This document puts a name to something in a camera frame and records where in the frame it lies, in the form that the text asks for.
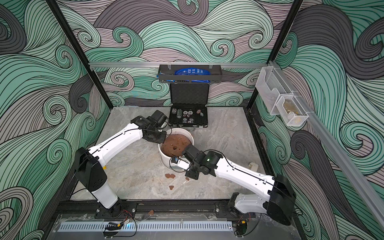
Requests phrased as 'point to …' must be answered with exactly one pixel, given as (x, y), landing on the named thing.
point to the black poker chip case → (188, 103)
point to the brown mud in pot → (174, 144)
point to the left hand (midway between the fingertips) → (163, 137)
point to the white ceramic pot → (165, 159)
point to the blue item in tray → (191, 71)
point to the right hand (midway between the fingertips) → (190, 165)
